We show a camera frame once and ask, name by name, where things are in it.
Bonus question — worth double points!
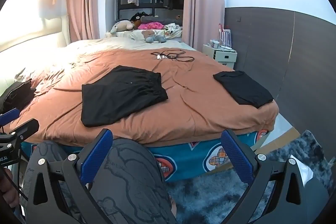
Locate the black pants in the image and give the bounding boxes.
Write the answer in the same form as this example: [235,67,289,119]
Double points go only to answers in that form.
[81,65,168,127]

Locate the person's left hand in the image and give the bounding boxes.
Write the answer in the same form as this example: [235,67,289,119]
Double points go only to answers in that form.
[0,168,19,208]

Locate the stack of folded dark clothes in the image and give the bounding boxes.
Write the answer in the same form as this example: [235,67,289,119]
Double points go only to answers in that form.
[0,79,36,114]

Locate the grey patterned trouser leg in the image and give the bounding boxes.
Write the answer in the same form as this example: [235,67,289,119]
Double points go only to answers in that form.
[23,138,177,223]

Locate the grey shaggy rug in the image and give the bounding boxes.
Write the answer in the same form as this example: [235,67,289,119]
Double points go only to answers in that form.
[168,130,335,223]

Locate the blue patterned bed sheet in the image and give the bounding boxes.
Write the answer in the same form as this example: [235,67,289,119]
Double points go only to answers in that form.
[22,130,269,182]

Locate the folded black garment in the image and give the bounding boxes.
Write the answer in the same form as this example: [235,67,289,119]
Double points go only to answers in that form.
[213,71,273,109]

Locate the orange-brown bed blanket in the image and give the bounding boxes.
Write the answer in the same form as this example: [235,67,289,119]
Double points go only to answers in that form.
[9,48,279,146]

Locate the cream bed sheet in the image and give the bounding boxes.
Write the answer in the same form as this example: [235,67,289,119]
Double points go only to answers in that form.
[62,36,195,54]

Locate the white bedside cabinet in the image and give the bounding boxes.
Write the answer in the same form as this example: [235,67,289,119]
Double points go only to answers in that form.
[202,44,238,69]

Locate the red white striped bag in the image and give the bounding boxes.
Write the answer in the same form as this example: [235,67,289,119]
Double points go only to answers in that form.
[219,24,232,48]

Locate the cream plush toy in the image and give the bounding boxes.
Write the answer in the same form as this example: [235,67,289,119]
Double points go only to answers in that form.
[110,20,134,36]

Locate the grey brown plush bear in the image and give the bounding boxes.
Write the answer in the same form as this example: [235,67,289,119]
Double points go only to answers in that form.
[141,30,166,43]

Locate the floral patterned cloth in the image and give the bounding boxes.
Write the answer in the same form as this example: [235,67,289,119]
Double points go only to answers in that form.
[163,23,181,35]

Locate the black plush toy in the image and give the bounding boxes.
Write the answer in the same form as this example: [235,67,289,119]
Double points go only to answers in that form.
[130,12,149,28]

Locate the pink knitted blanket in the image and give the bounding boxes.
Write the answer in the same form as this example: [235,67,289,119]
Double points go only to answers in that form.
[138,22,164,30]

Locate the black cable with white plug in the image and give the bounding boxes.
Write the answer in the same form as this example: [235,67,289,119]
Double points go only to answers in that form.
[150,49,196,63]

